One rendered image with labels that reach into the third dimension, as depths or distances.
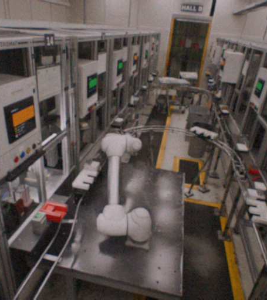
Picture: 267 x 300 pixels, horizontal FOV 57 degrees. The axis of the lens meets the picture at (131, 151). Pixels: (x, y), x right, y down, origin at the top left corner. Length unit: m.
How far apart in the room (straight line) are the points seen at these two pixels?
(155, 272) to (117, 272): 0.26
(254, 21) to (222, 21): 1.01
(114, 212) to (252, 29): 8.91
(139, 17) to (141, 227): 8.79
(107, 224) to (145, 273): 0.41
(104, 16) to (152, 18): 1.74
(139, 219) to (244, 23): 8.83
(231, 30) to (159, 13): 2.50
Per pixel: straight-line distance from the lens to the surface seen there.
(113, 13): 10.18
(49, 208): 1.87
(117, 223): 1.81
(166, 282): 1.82
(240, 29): 9.96
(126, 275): 1.81
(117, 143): 1.92
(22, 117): 1.47
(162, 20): 9.86
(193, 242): 3.06
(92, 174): 2.36
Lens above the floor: 2.14
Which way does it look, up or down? 27 degrees down
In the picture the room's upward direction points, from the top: 5 degrees clockwise
